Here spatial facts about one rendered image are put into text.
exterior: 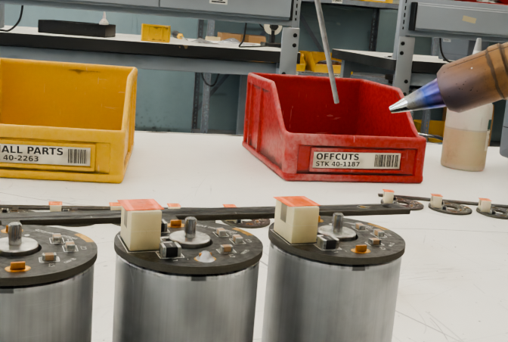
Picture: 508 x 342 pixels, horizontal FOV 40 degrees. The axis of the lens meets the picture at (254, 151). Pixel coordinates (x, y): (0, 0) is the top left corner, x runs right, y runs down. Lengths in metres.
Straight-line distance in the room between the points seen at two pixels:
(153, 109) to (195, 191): 4.18
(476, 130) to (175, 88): 4.08
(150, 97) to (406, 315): 4.34
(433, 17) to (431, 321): 2.45
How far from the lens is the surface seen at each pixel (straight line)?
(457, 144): 0.56
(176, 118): 4.61
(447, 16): 2.71
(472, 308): 0.28
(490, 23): 2.80
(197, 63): 2.51
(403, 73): 2.68
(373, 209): 0.15
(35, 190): 0.40
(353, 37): 4.83
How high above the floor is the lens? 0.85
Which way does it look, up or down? 10 degrees down
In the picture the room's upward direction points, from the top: 5 degrees clockwise
